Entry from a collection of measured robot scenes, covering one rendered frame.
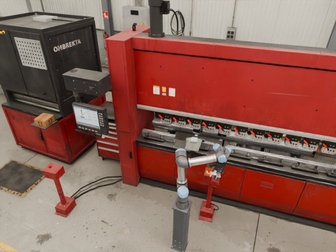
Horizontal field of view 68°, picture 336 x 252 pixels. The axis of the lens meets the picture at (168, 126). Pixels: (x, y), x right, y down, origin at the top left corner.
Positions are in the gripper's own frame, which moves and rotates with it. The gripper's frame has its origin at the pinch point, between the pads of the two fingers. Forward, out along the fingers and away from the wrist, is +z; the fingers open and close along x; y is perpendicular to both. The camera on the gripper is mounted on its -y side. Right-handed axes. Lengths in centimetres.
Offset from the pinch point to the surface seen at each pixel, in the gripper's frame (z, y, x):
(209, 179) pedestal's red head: 3, -27, 61
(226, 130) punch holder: -62, -32, 50
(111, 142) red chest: 26, -211, 56
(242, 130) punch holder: -70, -13, 55
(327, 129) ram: -107, 69, 68
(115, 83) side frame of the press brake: -49, -149, -44
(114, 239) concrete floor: 129, -98, 34
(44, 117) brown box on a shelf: 35, -258, -42
